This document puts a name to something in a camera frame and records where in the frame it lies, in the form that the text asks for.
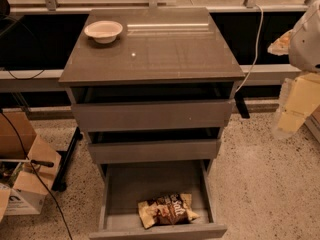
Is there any black bracket behind cabinet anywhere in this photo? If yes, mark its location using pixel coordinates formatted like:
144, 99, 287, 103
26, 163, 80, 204
234, 92, 250, 119

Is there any grey drawer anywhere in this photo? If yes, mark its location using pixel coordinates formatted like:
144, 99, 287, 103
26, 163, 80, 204
89, 160, 227, 240
88, 127, 220, 164
72, 83, 234, 131

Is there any white paper bowl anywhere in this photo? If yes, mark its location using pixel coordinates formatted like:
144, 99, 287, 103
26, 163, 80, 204
84, 21, 123, 44

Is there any black cable left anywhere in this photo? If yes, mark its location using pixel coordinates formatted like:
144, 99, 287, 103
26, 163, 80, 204
0, 109, 74, 240

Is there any grey middle drawer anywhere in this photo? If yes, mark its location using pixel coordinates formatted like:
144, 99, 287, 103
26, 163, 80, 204
88, 127, 220, 164

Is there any grey drawer cabinet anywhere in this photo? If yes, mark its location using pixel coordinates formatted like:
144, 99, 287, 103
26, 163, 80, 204
58, 6, 246, 182

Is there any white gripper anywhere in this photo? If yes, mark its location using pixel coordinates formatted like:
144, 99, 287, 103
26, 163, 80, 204
267, 0, 320, 72

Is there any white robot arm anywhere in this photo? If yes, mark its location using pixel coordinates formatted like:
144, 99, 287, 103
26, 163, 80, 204
268, 0, 320, 139

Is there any cardboard box right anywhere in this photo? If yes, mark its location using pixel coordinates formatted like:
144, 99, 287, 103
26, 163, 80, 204
305, 107, 320, 143

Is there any grey top drawer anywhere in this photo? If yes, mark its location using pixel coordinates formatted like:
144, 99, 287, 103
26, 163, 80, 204
72, 83, 234, 131

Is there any open cardboard box left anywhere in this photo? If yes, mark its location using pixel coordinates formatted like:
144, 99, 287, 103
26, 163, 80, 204
0, 112, 61, 221

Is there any white cable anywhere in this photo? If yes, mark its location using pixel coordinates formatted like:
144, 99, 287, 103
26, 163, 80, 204
235, 4, 264, 94

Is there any grey bottom drawer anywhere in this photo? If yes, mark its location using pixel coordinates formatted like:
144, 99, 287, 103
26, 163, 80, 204
89, 160, 227, 240

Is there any black stand leg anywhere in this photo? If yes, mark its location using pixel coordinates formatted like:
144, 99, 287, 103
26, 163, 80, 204
52, 128, 83, 192

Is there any brown chip bag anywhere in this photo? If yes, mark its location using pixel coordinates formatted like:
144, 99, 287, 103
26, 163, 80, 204
138, 193, 199, 229

